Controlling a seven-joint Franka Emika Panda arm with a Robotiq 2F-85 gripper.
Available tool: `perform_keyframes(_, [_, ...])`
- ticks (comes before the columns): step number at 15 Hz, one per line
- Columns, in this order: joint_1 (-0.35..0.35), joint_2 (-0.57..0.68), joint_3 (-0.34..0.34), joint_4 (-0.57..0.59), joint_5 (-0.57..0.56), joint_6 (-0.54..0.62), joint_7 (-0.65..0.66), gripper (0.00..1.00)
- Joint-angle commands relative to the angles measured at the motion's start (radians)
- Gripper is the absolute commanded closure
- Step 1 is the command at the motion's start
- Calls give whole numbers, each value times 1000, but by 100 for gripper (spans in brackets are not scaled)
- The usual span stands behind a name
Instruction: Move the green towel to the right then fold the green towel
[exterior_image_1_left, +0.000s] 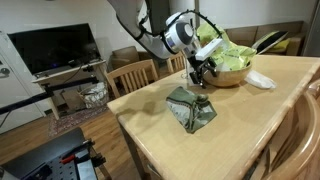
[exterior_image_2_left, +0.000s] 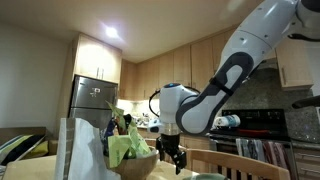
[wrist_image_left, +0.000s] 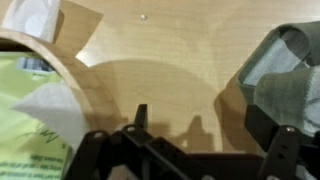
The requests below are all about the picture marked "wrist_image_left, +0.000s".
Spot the round wooden bowl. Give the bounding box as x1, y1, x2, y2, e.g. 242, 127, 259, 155
0, 28, 125, 134

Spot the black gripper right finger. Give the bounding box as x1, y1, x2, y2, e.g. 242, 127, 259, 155
245, 104, 320, 180

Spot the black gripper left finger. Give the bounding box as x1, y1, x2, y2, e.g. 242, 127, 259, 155
63, 103, 158, 180

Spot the white crumpled paper napkin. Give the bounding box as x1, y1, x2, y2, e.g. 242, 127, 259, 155
12, 81, 90, 149

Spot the light green snack bag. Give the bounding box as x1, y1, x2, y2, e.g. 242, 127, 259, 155
0, 51, 74, 180

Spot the green patterned kitchen towel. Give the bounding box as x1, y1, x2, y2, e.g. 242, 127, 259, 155
236, 20, 320, 180

